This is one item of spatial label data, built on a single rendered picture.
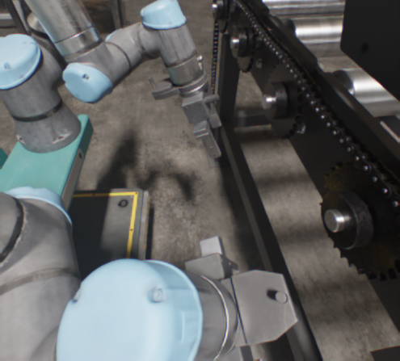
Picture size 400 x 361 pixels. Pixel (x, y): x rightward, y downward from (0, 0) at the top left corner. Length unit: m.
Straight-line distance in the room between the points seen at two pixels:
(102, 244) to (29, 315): 0.76
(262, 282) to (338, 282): 1.12
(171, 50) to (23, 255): 0.42
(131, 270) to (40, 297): 0.11
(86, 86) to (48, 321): 0.36
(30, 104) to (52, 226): 0.43
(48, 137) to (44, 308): 0.52
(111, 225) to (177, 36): 0.72
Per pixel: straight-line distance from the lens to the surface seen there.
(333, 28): 0.92
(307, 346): 0.91
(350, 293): 1.40
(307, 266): 1.37
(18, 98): 0.67
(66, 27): 0.50
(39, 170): 0.71
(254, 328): 0.29
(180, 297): 0.17
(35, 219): 0.28
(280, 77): 0.61
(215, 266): 0.34
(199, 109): 0.56
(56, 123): 0.71
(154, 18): 0.54
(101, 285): 0.18
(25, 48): 0.66
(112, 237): 1.00
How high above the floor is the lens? 1.19
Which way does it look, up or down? 49 degrees down
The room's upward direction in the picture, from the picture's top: 2 degrees clockwise
